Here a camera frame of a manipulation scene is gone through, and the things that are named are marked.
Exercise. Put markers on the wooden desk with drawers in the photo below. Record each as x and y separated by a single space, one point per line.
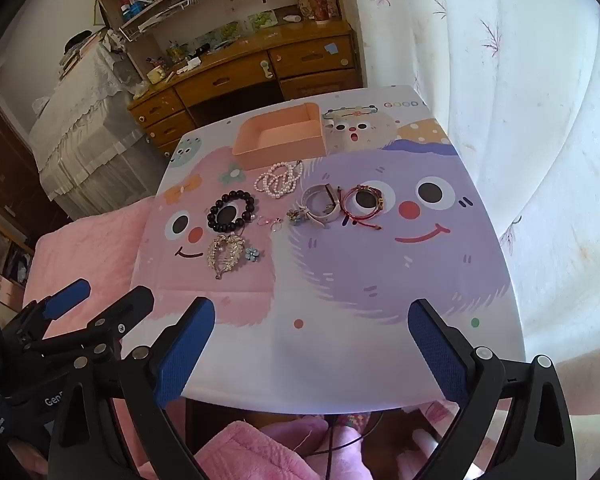
220 80

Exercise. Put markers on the cartoon printed tablecloth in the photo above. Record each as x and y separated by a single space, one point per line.
330 335

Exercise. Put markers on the patterned cup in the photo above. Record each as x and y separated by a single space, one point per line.
318 7

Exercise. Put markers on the small white bottle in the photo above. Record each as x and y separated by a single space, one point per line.
293 19

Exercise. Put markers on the blue sticky note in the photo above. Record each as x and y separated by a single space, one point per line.
331 48

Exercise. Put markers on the person's pink quilted clothing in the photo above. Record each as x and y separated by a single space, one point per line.
240 450

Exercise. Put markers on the pink storage box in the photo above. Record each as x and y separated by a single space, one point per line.
280 155

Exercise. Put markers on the metallic leaf brooch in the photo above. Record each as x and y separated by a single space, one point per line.
225 255

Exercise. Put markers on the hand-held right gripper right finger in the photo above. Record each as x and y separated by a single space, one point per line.
437 355

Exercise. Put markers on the white drawer hook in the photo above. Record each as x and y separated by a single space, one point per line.
266 67

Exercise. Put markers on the brown wooden door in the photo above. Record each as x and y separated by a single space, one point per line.
5 160

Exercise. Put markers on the pink quilted blanket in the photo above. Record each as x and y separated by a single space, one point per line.
80 255

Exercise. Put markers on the small blue flower brooch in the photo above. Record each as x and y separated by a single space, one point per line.
253 254

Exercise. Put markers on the white lace cover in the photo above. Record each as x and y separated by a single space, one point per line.
80 125

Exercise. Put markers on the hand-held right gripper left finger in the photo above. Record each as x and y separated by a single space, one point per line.
185 350

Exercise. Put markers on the white floral curtain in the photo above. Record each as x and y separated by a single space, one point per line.
505 110

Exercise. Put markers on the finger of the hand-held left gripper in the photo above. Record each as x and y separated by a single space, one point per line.
130 310
70 297

